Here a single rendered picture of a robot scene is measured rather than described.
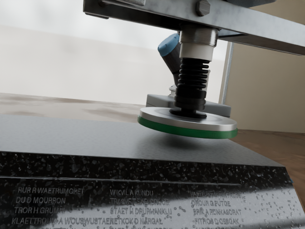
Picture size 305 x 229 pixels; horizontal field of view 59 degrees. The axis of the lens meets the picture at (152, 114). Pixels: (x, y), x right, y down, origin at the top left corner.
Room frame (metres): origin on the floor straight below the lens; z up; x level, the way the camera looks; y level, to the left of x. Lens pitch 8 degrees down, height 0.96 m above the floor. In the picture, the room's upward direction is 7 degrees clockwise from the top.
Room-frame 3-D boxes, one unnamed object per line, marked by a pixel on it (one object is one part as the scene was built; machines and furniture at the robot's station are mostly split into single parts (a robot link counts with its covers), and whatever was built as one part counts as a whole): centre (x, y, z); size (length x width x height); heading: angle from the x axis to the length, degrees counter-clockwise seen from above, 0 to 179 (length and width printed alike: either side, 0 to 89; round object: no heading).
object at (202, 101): (0.59, -0.08, 0.92); 0.07 x 0.07 x 0.01
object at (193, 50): (0.59, -0.08, 1.02); 0.07 x 0.07 x 0.04
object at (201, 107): (0.59, -0.08, 0.91); 0.07 x 0.07 x 0.01
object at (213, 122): (0.59, -0.08, 0.88); 0.21 x 0.21 x 0.01
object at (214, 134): (0.59, -0.08, 0.87); 0.22 x 0.22 x 0.04
